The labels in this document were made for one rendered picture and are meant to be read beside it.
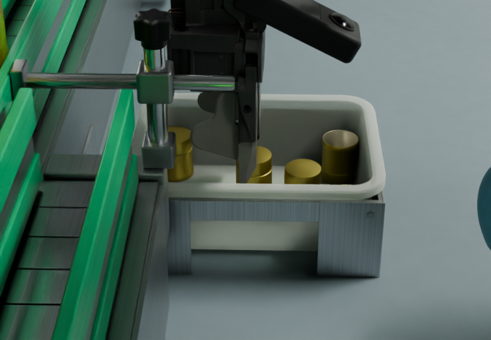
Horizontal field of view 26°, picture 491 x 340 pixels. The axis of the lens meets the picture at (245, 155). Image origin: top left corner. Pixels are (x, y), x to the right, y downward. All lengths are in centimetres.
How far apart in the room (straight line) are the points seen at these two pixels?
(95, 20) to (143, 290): 45
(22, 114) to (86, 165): 10
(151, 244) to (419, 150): 44
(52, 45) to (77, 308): 45
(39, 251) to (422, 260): 37
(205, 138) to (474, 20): 60
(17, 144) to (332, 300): 32
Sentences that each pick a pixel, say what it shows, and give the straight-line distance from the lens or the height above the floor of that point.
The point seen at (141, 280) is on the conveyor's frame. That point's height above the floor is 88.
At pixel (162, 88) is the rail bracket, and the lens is 80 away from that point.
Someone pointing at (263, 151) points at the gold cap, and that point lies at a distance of 99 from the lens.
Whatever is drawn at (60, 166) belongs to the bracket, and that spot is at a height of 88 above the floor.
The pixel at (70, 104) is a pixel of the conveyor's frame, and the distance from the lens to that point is 96.
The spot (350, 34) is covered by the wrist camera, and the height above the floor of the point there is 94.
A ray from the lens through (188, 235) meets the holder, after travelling 92.
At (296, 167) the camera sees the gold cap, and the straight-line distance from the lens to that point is 97.
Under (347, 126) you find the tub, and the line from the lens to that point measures 104.
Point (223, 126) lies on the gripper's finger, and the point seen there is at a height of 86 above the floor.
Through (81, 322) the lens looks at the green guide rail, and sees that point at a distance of 59.
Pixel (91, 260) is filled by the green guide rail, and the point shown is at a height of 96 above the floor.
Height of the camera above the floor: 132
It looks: 31 degrees down
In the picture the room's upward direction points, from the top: straight up
